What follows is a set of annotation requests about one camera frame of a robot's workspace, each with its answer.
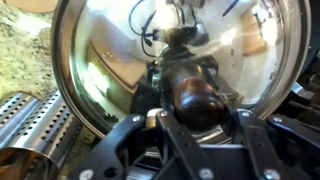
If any silver lid with dark knob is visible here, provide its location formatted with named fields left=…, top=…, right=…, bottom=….
left=49, top=0, right=313, bottom=145

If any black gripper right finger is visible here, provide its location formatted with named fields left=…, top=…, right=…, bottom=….
left=226, top=105, right=320, bottom=180

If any perforated steel utensil holder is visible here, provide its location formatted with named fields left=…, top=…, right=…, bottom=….
left=0, top=91, right=83, bottom=180

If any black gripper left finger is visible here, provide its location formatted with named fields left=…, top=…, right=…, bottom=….
left=67, top=110, right=218, bottom=180

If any round wooden board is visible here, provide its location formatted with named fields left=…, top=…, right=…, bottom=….
left=4, top=0, right=60, bottom=15

